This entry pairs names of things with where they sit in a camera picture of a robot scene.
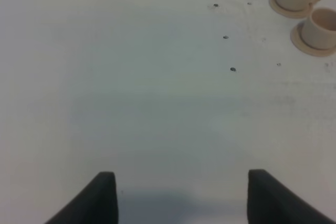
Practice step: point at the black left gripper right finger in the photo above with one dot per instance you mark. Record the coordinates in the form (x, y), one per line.
(269, 201)

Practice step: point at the near beige teacup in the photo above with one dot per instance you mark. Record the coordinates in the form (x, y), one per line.
(318, 30)

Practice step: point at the far beige cup saucer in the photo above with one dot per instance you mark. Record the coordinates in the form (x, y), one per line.
(291, 14)

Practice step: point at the beige cup saucer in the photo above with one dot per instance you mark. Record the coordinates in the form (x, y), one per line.
(295, 36)
(291, 14)

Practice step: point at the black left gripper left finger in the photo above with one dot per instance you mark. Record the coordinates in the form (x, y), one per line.
(96, 203)

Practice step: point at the near beige cup saucer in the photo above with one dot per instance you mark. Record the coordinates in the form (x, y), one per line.
(295, 36)

